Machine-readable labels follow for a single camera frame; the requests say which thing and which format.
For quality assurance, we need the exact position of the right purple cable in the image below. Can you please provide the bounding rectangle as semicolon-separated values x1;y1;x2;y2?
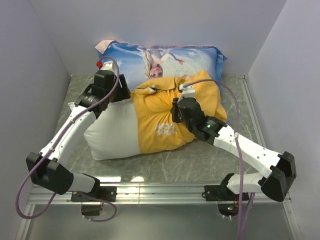
183;78;256;240

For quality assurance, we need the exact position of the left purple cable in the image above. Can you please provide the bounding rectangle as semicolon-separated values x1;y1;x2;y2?
15;56;120;223

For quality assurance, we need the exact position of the pink cloth corner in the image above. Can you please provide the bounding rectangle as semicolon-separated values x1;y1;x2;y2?
95;40;115;54

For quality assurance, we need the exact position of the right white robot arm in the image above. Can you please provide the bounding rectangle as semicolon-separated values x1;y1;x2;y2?
171;97;297;202

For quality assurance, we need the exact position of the white pillow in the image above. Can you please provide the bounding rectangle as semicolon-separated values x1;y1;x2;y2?
83;99;141;161

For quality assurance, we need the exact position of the yellow Mickey Mouse pillowcase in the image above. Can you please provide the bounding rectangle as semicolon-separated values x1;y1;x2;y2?
131;70;227;154

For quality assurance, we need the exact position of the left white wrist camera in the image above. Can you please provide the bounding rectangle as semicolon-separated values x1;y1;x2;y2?
96;60;117;73

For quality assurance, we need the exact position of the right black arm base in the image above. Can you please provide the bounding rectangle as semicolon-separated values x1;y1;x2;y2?
201;185;239;219

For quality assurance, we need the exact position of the aluminium front rail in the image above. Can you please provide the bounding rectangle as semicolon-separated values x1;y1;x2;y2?
27;182;280;205

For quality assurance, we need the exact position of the blue Elsa pillow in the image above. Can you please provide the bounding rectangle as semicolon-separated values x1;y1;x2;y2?
97;40;227;90

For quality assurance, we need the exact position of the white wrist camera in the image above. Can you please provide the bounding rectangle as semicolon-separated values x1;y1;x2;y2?
178;84;196;99
96;60;117;73

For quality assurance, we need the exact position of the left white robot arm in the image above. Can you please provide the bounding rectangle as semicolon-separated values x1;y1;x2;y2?
26;70;131;201

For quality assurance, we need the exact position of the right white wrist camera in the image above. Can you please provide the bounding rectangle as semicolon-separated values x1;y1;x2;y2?
178;84;196;99

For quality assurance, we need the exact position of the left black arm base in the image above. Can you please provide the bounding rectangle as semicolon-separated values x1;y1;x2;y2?
70;186;118;223

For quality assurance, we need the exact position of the purple cable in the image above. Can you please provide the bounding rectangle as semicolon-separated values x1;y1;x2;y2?
15;56;120;223
183;78;256;240

